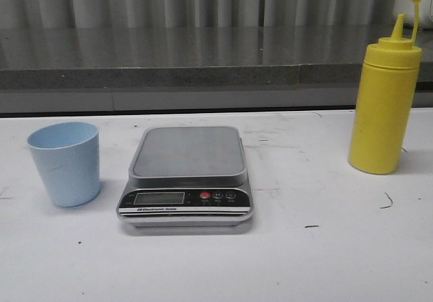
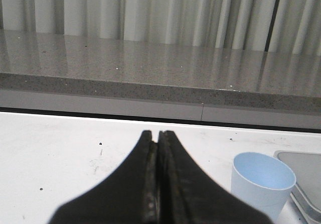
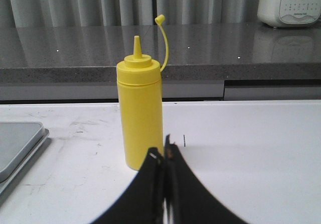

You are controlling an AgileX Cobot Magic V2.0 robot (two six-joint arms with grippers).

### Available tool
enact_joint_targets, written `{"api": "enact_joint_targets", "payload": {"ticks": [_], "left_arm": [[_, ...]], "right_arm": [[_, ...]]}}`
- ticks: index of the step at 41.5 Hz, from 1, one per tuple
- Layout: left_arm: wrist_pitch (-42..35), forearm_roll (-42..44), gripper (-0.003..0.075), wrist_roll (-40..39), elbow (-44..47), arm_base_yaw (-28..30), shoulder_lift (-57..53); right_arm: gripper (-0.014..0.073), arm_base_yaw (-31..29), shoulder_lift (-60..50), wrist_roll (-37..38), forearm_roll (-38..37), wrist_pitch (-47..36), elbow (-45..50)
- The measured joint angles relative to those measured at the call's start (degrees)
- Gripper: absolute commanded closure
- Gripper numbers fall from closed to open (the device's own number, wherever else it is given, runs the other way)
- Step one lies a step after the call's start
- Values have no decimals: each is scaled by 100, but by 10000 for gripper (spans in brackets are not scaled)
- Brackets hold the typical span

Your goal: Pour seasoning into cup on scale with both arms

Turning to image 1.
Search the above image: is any light blue plastic cup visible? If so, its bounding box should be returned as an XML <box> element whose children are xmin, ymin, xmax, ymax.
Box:
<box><xmin>27</xmin><ymin>122</ymin><xmax>101</xmax><ymax>207</ymax></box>

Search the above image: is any yellow squeeze bottle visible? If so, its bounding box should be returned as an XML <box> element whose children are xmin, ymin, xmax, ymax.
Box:
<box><xmin>348</xmin><ymin>0</ymin><xmax>422</xmax><ymax>175</ymax></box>

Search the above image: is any silver digital kitchen scale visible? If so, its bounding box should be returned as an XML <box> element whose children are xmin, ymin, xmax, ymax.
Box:
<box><xmin>116</xmin><ymin>126</ymin><xmax>254</xmax><ymax>228</ymax></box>

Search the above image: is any white appliance in background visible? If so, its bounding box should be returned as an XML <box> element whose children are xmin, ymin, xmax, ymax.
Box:
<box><xmin>393</xmin><ymin>0</ymin><xmax>432</xmax><ymax>30</ymax></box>

